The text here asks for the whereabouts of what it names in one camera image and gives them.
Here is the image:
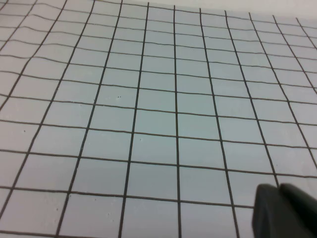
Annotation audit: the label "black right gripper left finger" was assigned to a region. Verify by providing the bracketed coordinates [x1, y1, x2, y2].
[252, 183, 310, 238]

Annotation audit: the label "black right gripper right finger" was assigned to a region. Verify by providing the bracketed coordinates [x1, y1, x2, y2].
[278, 183, 317, 238]

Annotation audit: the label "white black-grid table mat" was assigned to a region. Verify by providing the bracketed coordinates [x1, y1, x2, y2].
[0, 0, 317, 238]

